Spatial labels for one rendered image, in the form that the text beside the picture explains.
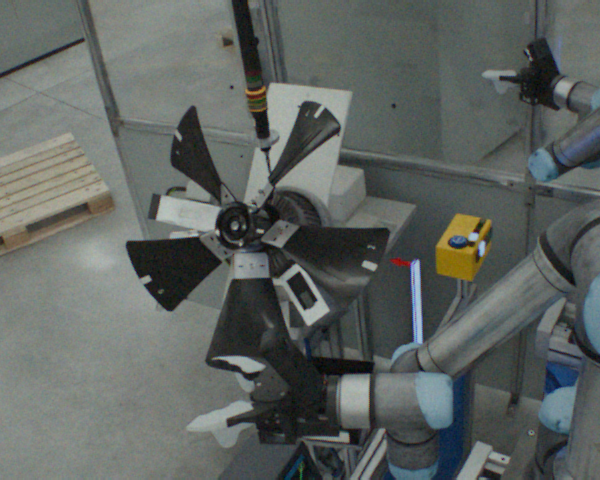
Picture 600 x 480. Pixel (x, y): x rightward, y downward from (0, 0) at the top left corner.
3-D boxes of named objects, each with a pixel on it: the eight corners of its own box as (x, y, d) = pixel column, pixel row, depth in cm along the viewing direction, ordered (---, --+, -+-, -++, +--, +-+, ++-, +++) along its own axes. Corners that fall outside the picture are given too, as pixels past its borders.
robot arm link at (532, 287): (601, 149, 92) (371, 353, 119) (620, 195, 84) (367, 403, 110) (657, 197, 95) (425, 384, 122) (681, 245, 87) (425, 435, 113)
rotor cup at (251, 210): (231, 252, 192) (203, 248, 180) (243, 198, 192) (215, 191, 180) (279, 264, 185) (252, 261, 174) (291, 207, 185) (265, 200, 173)
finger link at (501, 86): (481, 96, 179) (518, 96, 176) (479, 76, 176) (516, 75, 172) (484, 90, 182) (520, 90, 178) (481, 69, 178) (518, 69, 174)
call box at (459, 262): (456, 243, 202) (456, 212, 195) (491, 250, 197) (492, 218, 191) (436, 278, 191) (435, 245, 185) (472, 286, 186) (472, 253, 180)
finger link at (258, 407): (232, 434, 95) (291, 409, 98) (230, 426, 94) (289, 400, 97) (218, 415, 98) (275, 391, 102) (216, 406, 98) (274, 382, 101)
